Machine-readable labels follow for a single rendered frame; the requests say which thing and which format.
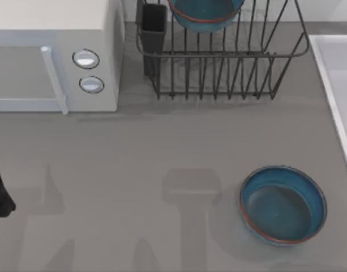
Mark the small microwave knob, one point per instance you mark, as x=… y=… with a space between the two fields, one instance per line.
x=91 y=84

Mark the pale microwave oven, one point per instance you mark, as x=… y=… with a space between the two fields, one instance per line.
x=111 y=37

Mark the black cutlery holder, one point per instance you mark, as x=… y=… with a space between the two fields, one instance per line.
x=153 y=28

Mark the blue bowl with red rim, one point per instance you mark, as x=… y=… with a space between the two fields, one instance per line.
x=283 y=207
x=204 y=17

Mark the large microwave knob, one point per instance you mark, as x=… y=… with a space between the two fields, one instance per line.
x=85 y=59

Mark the white sink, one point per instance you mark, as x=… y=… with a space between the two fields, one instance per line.
x=336 y=85

